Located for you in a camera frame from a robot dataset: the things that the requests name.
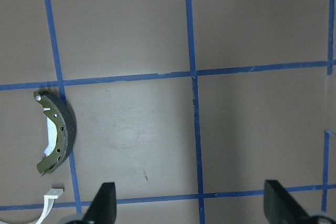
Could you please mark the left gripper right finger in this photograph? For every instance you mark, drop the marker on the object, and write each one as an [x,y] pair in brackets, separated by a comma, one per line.
[280,206]

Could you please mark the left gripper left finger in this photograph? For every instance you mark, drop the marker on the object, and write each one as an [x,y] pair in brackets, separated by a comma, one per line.
[103,208]

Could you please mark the olive green brake shoe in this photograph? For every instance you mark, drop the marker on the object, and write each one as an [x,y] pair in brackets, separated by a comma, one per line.
[61,131]

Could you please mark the white curved plastic bracket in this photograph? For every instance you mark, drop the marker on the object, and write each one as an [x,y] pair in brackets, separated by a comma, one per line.
[46,207]

